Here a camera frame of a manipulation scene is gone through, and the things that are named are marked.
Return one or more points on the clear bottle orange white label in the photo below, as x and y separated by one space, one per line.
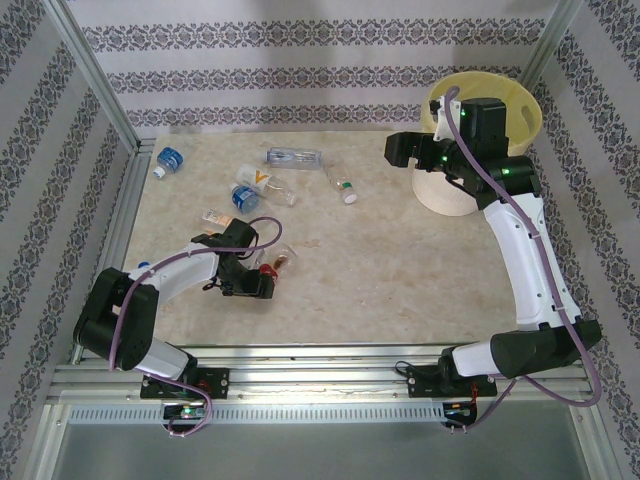
220 219

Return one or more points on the dark blue label bottle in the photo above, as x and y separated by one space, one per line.
246 199

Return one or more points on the clear bottle with brown residue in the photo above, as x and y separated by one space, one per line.
286 257

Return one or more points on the white orange V label bottle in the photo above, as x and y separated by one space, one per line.
255 177

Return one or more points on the light blue cap bottle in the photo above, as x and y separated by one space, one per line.
144 266

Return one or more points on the clear bottle with blue print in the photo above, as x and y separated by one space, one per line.
292 157

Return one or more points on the small blue label water bottle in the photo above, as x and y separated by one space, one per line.
170 159

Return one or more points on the clear bottle green white label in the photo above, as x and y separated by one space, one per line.
340 177

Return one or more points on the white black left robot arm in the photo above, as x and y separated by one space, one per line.
170 270

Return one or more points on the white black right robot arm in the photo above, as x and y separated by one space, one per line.
520 260

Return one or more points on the white ribbed plastic bin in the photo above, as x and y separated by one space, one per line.
440 195

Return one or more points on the left controller board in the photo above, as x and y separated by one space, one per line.
185 411

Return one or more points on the controller board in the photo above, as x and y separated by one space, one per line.
185 411
457 409

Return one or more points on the grey metal shelf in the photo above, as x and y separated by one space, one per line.
320 455

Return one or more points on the right controller board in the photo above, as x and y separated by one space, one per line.
457 409

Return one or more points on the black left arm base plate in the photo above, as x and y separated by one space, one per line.
217 382

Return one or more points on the aluminium profile frame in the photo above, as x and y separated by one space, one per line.
300 372

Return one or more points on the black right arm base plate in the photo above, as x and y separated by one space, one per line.
425 385

